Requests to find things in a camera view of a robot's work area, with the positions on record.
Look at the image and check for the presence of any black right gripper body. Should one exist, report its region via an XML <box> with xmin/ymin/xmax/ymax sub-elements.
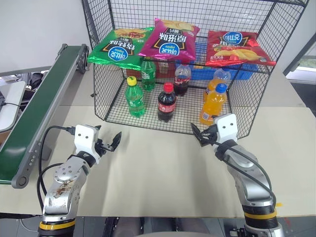
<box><xmin>201</xmin><ymin>124</ymin><xmax>220</xmax><ymax>146</ymax></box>

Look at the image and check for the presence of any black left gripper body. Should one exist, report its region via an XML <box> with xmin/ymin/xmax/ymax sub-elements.
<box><xmin>95</xmin><ymin>138</ymin><xmax>115</xmax><ymax>157</ymax></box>

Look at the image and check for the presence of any green conveyor belt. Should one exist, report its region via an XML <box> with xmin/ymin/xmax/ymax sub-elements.
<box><xmin>0</xmin><ymin>43</ymin><xmax>90</xmax><ymax>190</ymax></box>

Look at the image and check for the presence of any orange soda bottle blue cap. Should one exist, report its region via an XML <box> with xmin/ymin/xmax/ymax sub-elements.
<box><xmin>199</xmin><ymin>83</ymin><xmax>228</xmax><ymax>125</ymax></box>

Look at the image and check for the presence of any cola bottle red cap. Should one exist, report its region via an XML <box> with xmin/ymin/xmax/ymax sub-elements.
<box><xmin>157</xmin><ymin>82</ymin><xmax>177</xmax><ymax>123</ymax></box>

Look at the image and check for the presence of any green soda bottle yellow cap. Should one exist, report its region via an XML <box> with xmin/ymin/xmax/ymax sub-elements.
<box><xmin>125</xmin><ymin>76</ymin><xmax>146</xmax><ymax>118</ymax></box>

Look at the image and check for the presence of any blue plastic crate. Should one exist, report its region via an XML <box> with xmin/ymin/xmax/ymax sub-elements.
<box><xmin>176</xmin><ymin>37</ymin><xmax>259</xmax><ymax>81</ymax></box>

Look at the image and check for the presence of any green chips bag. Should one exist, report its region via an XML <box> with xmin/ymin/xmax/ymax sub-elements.
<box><xmin>87</xmin><ymin>27</ymin><xmax>155</xmax><ymax>71</ymax></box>

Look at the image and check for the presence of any red chips bag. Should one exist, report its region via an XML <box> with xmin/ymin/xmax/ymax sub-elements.
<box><xmin>204</xmin><ymin>30</ymin><xmax>277</xmax><ymax>68</ymax></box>

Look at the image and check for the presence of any white side desk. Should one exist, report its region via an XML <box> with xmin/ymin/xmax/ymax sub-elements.
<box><xmin>0</xmin><ymin>80</ymin><xmax>27</xmax><ymax>134</ymax></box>

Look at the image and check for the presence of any magenta chips bag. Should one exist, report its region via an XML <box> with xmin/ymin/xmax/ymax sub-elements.
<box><xmin>138</xmin><ymin>18</ymin><xmax>201</xmax><ymax>63</ymax></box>

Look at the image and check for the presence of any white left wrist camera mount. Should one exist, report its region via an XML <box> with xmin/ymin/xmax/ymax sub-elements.
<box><xmin>74</xmin><ymin>124</ymin><xmax>101</xmax><ymax>164</ymax></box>

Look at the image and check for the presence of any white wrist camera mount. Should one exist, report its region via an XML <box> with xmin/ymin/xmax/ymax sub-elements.
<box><xmin>74</xmin><ymin>124</ymin><xmax>101</xmax><ymax>164</ymax></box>
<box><xmin>213</xmin><ymin>114</ymin><xmax>239</xmax><ymax>144</ymax></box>

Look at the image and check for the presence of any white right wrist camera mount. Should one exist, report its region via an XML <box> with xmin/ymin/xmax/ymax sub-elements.
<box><xmin>213</xmin><ymin>114</ymin><xmax>239</xmax><ymax>144</ymax></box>

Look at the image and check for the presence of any black wire basket cage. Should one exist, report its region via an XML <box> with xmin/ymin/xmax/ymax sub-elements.
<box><xmin>81</xmin><ymin>0</ymin><xmax>310</xmax><ymax>138</ymax></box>

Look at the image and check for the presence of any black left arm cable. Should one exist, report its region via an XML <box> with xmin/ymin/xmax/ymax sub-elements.
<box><xmin>37</xmin><ymin>125</ymin><xmax>76</xmax><ymax>213</ymax></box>

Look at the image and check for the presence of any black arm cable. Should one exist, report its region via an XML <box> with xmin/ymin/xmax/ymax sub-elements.
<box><xmin>211</xmin><ymin>141</ymin><xmax>277</xmax><ymax>206</ymax></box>
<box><xmin>37</xmin><ymin>125</ymin><xmax>76</xmax><ymax>213</ymax></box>

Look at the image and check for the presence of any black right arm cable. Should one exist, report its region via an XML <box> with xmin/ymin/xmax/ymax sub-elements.
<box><xmin>211</xmin><ymin>141</ymin><xmax>277</xmax><ymax>206</ymax></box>

